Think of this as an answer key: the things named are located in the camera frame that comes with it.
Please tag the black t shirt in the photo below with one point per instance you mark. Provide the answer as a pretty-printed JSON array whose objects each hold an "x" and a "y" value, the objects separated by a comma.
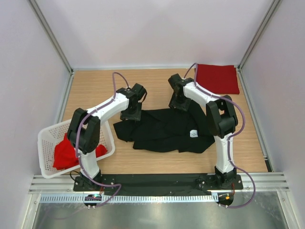
[{"x": 166, "y": 130}]

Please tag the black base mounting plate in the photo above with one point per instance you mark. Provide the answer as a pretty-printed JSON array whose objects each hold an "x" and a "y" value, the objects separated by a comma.
[{"x": 158, "y": 185}]

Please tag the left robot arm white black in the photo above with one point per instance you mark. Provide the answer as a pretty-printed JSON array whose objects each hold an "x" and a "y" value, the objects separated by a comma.
[{"x": 84, "y": 129}]

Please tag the aluminium frame rail front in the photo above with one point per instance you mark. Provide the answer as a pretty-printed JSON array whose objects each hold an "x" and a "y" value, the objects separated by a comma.
[{"x": 264, "y": 182}]

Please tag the white slotted cable duct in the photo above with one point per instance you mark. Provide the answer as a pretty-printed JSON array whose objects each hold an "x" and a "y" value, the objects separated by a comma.
[{"x": 95, "y": 199}]

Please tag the white plastic laundry basket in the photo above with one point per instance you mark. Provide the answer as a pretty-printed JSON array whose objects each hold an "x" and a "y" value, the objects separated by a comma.
[{"x": 51, "y": 136}]

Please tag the folded dark red t shirt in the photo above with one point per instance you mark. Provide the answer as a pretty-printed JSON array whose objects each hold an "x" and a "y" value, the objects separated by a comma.
[{"x": 218, "y": 79}]

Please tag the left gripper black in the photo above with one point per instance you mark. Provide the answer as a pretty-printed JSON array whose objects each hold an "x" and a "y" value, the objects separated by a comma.
[{"x": 136, "y": 117}]

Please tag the bright red t shirt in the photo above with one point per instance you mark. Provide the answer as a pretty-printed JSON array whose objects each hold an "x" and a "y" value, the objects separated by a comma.
[{"x": 64, "y": 155}]

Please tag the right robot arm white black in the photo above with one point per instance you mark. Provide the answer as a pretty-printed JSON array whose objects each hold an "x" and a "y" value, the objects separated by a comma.
[{"x": 221, "y": 119}]

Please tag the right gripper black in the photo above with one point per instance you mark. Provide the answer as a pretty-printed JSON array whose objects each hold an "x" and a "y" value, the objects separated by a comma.
[{"x": 183, "y": 107}]

